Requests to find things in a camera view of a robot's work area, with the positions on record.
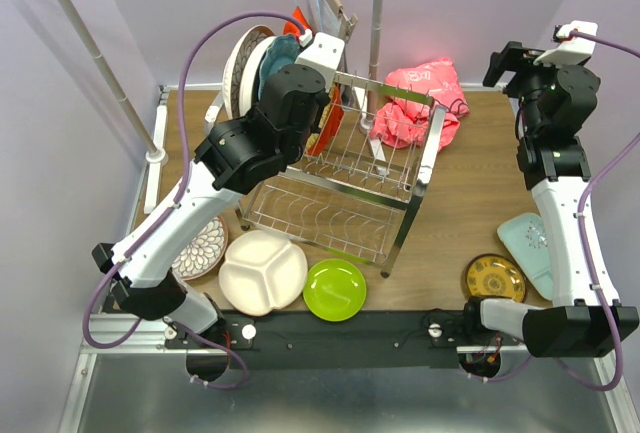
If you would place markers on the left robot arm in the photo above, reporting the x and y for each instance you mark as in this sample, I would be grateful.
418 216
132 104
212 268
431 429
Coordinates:
236 155

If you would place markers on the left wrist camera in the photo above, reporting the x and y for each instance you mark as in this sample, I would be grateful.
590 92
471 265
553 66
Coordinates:
324 55

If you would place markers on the white clothes rail frame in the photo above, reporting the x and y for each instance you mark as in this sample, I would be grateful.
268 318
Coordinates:
87 158

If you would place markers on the pale blue square plate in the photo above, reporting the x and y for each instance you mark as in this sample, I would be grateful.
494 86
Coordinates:
525 239

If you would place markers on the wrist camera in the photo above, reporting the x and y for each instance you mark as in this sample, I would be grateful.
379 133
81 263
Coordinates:
324 55
570 45

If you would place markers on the teal scalloped plate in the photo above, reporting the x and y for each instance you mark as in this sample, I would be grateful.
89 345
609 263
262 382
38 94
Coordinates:
283 51

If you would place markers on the lime green plate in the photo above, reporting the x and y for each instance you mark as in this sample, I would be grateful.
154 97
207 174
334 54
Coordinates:
335 290

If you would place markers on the black base bar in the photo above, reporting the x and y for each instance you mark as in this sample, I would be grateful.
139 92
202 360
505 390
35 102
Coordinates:
288 340

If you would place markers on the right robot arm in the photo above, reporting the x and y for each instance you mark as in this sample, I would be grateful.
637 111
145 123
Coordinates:
556 93

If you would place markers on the grey swirl ceramic plate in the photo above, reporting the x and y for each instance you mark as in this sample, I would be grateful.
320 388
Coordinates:
250 76

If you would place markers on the steel two-tier dish rack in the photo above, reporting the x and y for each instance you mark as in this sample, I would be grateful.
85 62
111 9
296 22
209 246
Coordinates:
357 198

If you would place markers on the woven bamboo plate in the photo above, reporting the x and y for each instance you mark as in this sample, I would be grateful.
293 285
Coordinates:
317 142

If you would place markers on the white divided plate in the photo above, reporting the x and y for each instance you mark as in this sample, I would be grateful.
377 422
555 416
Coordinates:
262 272

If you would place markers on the orange garment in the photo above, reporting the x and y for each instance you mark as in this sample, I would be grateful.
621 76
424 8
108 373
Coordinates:
290 27

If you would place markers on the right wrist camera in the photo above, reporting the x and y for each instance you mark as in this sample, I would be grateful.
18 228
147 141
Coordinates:
570 45

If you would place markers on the grey towel with panda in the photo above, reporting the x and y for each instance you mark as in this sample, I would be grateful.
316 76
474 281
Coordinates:
320 3

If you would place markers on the floral brown rim plate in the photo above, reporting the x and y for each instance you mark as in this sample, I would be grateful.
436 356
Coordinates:
204 252
234 66

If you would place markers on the yellow black patterned plate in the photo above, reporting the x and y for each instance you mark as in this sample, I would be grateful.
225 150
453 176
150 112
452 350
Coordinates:
492 275

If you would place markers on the pink patterned garment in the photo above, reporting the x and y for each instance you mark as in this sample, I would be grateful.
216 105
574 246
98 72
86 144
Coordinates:
401 123

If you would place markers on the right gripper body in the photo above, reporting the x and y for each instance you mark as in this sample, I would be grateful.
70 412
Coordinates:
530 80

